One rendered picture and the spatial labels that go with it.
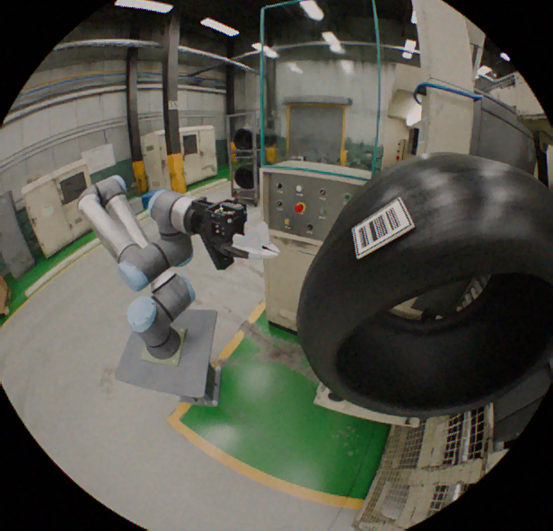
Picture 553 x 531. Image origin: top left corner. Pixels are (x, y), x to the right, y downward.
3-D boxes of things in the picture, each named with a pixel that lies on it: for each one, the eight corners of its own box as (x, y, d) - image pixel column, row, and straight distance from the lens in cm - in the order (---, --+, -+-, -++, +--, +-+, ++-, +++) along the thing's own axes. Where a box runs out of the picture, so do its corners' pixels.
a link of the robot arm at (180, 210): (174, 237, 51) (201, 221, 56) (187, 243, 47) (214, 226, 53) (168, 203, 47) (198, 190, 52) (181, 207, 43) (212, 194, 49)
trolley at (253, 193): (259, 189, 546) (258, 117, 529) (284, 192, 514) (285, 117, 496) (228, 204, 441) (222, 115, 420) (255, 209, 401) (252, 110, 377)
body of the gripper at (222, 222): (226, 218, 35) (182, 204, 43) (228, 256, 40) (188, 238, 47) (250, 204, 41) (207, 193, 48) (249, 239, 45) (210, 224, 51)
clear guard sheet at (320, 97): (263, 166, 107) (262, 9, 132) (372, 181, 92) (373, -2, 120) (261, 167, 105) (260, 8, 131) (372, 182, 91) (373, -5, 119)
